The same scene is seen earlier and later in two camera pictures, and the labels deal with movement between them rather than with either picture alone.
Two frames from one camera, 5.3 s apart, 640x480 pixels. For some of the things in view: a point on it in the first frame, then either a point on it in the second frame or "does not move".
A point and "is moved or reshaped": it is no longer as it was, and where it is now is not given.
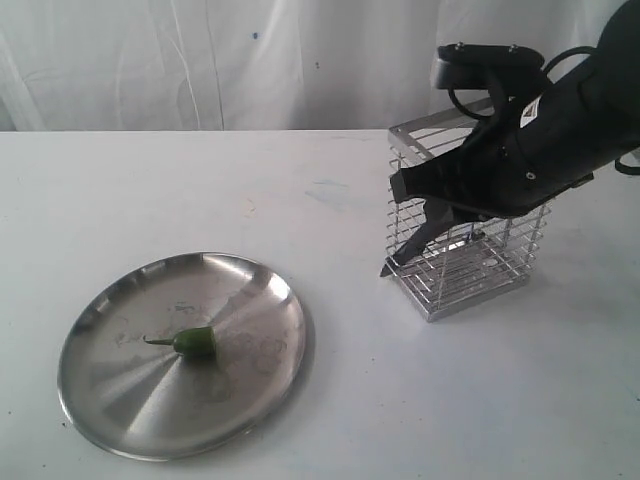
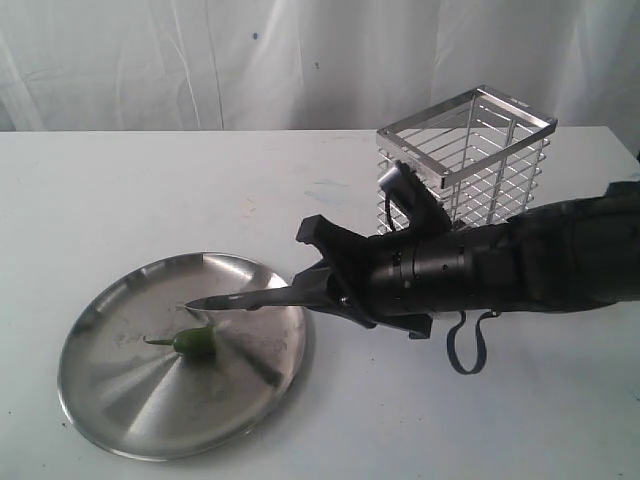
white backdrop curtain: (255, 65) does not move
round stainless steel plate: (148, 401) does not move
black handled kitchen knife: (413, 245) is moved or reshaped
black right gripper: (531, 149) -> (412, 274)
